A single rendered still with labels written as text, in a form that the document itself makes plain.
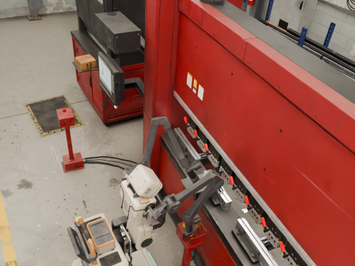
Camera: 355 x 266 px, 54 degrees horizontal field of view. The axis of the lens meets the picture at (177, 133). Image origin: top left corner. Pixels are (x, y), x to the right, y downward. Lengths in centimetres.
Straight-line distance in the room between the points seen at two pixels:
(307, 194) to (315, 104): 52
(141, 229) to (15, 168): 240
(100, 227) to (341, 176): 174
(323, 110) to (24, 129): 431
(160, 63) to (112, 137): 208
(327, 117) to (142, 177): 129
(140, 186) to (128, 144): 244
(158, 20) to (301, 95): 152
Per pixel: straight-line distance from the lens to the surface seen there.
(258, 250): 272
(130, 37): 315
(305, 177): 202
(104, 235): 274
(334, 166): 185
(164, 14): 301
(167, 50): 314
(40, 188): 442
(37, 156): 485
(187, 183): 296
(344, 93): 187
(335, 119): 175
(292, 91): 193
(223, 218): 293
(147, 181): 242
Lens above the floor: 311
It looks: 38 degrees down
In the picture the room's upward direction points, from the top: 5 degrees clockwise
